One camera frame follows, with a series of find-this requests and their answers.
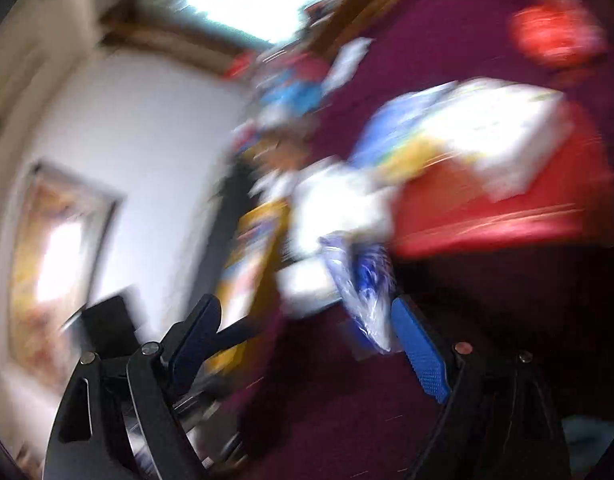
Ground yellow printed packet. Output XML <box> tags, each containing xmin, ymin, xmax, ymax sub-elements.
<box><xmin>351</xmin><ymin>95</ymin><xmax>440</xmax><ymax>185</ymax></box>

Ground red box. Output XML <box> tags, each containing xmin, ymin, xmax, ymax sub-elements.
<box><xmin>391</xmin><ymin>100</ymin><xmax>614</xmax><ymax>262</ymax></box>

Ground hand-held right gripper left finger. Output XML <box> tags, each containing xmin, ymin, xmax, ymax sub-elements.
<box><xmin>46</xmin><ymin>294</ymin><xmax>223</xmax><ymax>480</ymax></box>

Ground framed wall picture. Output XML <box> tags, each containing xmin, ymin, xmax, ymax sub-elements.
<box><xmin>6</xmin><ymin>160</ymin><xmax>124</xmax><ymax>392</ymax></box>

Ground yellow cardboard box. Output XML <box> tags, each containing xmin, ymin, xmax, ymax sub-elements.
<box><xmin>214</xmin><ymin>199</ymin><xmax>294</xmax><ymax>377</ymax></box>

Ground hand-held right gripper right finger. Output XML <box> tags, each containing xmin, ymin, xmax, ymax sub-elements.
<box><xmin>391</xmin><ymin>296</ymin><xmax>573</xmax><ymax>480</ymax></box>

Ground blue label clear jar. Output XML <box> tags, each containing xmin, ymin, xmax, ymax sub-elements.
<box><xmin>257</xmin><ymin>54</ymin><xmax>329</xmax><ymax>117</ymax></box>

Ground paper leaflets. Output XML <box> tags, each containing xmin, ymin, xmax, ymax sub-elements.
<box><xmin>326</xmin><ymin>37</ymin><xmax>374</xmax><ymax>97</ymax></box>

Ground blue tissue pack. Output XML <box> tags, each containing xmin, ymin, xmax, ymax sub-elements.
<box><xmin>318</xmin><ymin>230</ymin><xmax>399</xmax><ymax>357</ymax></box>

